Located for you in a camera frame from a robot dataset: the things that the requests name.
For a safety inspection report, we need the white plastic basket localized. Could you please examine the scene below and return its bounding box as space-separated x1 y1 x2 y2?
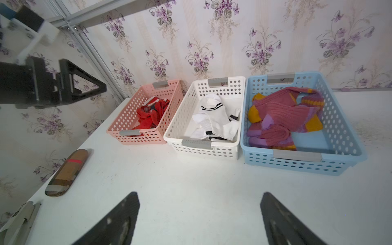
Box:
164 76 246 160

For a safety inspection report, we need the purple striped sock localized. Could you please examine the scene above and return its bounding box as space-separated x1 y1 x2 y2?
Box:
247 87 324 151

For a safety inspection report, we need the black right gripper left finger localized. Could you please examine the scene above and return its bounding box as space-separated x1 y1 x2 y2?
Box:
74 192 140 245

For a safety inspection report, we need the white ankle sock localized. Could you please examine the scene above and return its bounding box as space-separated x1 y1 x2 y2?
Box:
190 94 241 141

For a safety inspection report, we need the grey black stapler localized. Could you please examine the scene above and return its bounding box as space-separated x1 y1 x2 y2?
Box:
1 201 41 245

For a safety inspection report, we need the brown plaid glasses case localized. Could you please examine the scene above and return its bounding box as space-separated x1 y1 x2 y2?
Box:
45 149 89 198

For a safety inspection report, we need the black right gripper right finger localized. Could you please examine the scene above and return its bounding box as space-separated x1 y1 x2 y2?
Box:
260 192 326 245

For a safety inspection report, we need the blue plastic basket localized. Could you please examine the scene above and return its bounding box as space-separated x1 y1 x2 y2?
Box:
241 71 367 176

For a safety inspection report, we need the plain red sock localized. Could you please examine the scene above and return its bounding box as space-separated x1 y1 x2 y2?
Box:
133 97 170 130

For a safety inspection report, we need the pink plastic basket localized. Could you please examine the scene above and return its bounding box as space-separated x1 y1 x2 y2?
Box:
107 80 183 145

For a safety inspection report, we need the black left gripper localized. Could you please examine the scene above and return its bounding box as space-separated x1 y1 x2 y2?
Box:
1 57 107 109

